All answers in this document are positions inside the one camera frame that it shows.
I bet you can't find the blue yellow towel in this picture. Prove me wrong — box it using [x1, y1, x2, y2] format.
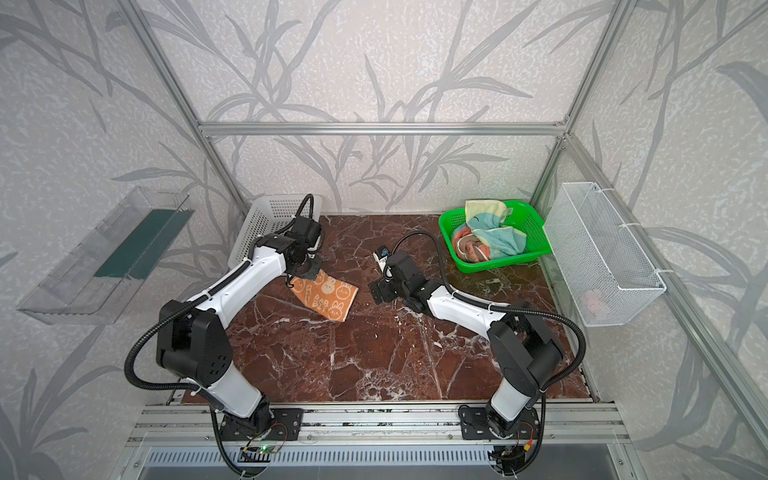
[465, 200, 527, 261]

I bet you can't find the white plastic basket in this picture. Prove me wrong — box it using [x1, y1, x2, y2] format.
[228, 194, 321, 270]

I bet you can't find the brown pink striped towel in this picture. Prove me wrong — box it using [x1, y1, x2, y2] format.
[451, 224, 491, 264]

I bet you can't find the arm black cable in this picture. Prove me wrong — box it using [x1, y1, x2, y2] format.
[124, 193, 316, 478]
[383, 230, 587, 475]

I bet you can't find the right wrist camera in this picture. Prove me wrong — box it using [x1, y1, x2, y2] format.
[374, 246, 390, 272]

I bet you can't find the green plastic basket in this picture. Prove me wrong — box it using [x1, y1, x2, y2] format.
[438, 200, 551, 273]

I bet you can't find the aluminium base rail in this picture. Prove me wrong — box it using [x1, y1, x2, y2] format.
[112, 400, 641, 479]

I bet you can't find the clear acrylic wall shelf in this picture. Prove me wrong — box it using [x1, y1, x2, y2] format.
[17, 187, 194, 325]

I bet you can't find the orange bunny pattern towel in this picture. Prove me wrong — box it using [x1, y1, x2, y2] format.
[292, 270, 359, 323]

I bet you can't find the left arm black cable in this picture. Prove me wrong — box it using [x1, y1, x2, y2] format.
[124, 193, 316, 478]

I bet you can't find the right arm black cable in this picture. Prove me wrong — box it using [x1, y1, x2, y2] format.
[383, 230, 587, 475]

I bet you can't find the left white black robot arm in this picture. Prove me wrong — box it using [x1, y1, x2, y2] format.
[156, 216, 322, 437]

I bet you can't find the pink object in wire basket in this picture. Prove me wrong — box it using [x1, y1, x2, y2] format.
[583, 289, 610, 321]

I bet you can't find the white wire mesh basket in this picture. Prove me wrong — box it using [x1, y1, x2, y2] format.
[544, 182, 666, 327]

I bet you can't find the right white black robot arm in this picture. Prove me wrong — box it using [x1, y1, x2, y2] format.
[369, 247, 564, 439]

